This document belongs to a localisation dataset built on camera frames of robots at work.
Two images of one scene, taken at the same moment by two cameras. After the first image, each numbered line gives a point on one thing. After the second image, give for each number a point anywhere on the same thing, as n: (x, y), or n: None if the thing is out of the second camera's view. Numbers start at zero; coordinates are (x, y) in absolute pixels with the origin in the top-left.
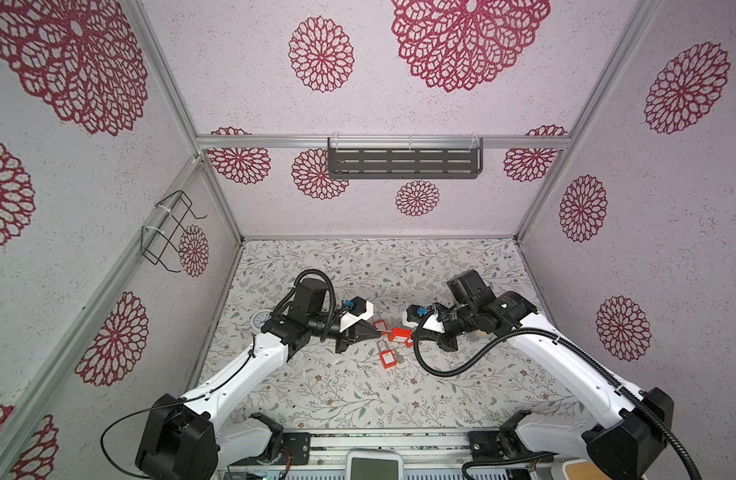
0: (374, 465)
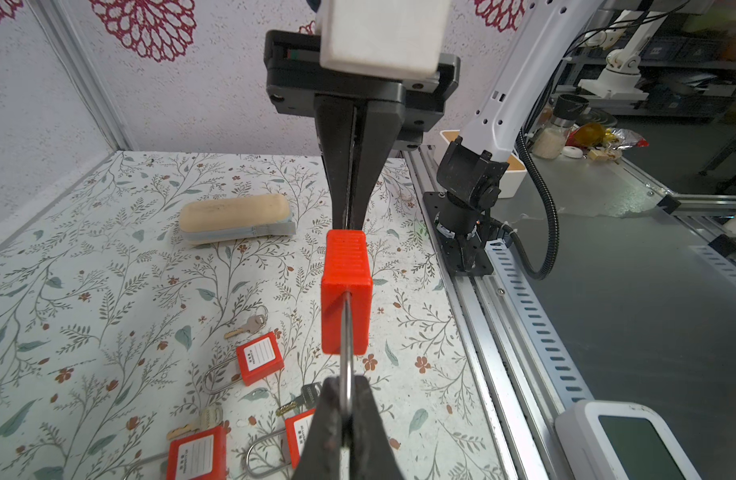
0: (615, 440)
